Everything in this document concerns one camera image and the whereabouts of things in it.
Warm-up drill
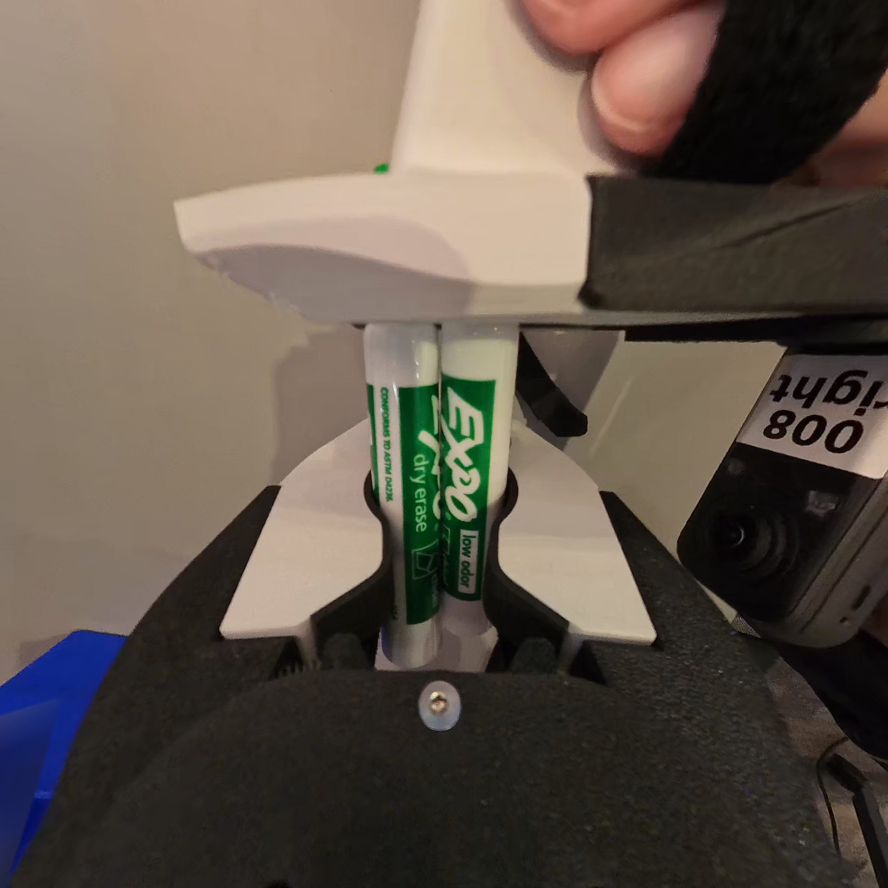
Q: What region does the green dry erase marker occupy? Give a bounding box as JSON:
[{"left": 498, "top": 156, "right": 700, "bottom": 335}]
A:
[
  {"left": 438, "top": 322, "right": 521, "bottom": 660},
  {"left": 364, "top": 322, "right": 446, "bottom": 668}
]

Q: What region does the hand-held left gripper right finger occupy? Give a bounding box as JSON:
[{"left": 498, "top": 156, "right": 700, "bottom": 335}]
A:
[{"left": 486, "top": 423, "right": 657, "bottom": 643}]

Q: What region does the person's right hand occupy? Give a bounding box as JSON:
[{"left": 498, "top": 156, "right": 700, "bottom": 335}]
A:
[{"left": 520, "top": 0, "right": 888, "bottom": 190}]

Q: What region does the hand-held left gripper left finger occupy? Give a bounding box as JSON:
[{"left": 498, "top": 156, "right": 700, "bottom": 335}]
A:
[{"left": 221, "top": 416, "right": 391, "bottom": 642}]

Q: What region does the blue plastic bin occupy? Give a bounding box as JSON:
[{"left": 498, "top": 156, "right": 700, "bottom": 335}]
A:
[{"left": 0, "top": 630, "right": 127, "bottom": 868}]

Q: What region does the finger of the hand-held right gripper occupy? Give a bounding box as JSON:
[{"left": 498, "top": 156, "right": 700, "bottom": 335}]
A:
[
  {"left": 173, "top": 172, "right": 627, "bottom": 333},
  {"left": 516, "top": 330, "right": 623, "bottom": 446}
]

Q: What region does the black cable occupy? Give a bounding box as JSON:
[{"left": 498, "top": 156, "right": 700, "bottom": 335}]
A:
[{"left": 815, "top": 734, "right": 888, "bottom": 868}]

